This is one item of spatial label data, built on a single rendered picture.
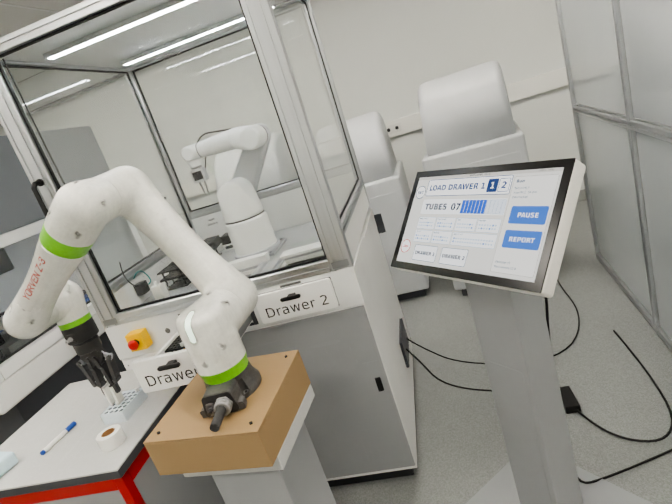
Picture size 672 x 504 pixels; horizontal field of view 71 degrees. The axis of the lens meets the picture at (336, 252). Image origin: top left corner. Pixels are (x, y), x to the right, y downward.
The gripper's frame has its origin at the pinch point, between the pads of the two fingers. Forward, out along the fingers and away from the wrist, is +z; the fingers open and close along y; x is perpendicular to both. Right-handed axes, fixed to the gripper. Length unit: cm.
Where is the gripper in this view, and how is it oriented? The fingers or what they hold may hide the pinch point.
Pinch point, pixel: (113, 393)
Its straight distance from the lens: 172.4
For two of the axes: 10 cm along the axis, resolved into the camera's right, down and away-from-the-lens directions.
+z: 3.0, 9.1, 2.8
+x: 1.6, -3.3, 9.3
